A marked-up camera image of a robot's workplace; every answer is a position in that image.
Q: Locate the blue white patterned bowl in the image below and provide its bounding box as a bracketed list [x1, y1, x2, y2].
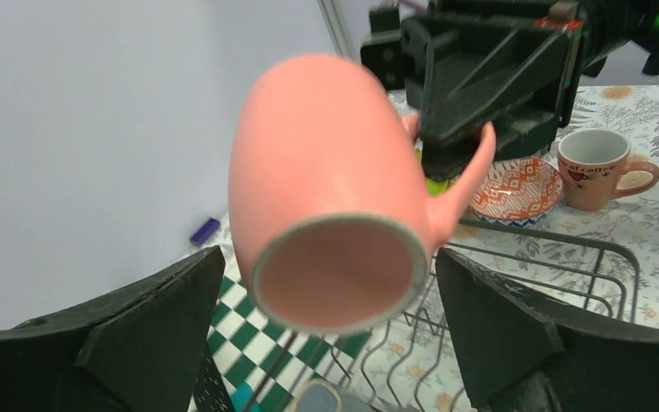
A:
[469, 158, 563, 227]

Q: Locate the lime green plate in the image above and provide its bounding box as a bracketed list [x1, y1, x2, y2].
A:
[415, 142, 456, 197]

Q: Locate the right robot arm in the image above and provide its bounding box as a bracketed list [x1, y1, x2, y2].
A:
[400, 1, 659, 181]

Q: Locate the purple toy brick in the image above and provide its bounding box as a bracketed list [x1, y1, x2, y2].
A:
[189, 217, 221, 247]

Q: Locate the teal block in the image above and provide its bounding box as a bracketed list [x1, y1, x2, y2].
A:
[230, 383, 261, 412]

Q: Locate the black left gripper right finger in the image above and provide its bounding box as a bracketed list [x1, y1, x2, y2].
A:
[436, 249, 659, 411]

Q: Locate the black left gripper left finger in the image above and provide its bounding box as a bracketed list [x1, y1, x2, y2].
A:
[0, 246, 225, 411]

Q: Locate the black wire dish rack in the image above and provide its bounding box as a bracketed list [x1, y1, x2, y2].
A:
[244, 218, 642, 412]

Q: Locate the black microphone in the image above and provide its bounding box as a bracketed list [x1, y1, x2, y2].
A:
[192, 342, 235, 412]

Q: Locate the small pink mug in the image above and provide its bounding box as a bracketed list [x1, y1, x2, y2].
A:
[557, 129, 659, 212]

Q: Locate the green white chessboard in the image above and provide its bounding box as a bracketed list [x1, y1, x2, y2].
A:
[206, 274, 371, 411]

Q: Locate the grey blue mug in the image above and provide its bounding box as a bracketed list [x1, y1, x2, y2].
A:
[287, 378, 372, 412]

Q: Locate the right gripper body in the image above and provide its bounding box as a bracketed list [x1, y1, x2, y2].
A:
[568, 0, 659, 71]

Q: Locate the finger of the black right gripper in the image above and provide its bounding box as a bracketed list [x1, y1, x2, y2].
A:
[420, 107, 561, 183]
[400, 11, 583, 146]

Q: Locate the large pink mug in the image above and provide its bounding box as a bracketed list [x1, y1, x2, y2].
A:
[228, 54, 496, 335]

